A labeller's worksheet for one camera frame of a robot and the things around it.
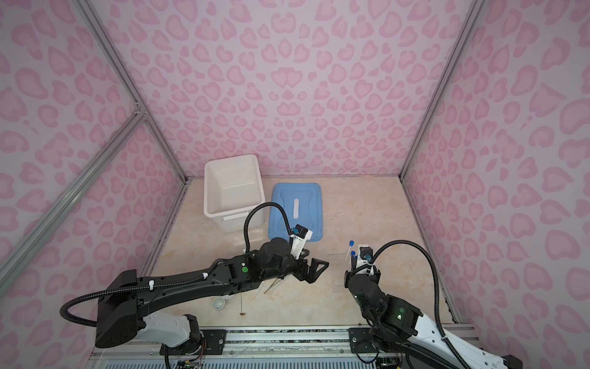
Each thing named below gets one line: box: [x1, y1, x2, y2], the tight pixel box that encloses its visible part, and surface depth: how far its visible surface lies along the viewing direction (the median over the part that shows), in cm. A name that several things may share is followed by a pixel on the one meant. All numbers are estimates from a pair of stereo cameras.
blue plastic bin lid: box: [268, 182, 323, 243], surface depth 113 cm
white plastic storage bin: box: [203, 153, 266, 233], surface depth 110 cm
